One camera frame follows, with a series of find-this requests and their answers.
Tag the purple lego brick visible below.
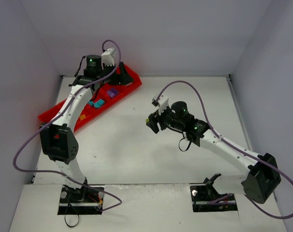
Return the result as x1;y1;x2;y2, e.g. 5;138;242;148
106;88;119;99

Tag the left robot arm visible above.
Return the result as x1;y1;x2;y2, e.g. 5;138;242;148
40;48;134;189

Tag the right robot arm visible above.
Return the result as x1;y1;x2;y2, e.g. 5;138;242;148
146;95;281;204

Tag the red compartment tray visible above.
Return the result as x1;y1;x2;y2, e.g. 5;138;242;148
37;63;142;133

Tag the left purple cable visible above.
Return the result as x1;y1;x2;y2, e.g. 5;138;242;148
13;40;123;212

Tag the purple cable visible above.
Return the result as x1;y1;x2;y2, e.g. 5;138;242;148
152;81;293;219
13;40;123;212

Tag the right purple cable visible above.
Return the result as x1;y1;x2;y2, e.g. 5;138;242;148
152;81;293;219

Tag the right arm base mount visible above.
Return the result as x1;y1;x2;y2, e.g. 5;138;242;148
190;174;238;213

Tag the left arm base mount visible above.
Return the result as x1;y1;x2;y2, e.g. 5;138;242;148
57;185;105;215

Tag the black cable loop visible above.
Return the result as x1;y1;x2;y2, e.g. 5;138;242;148
64;203;80;228

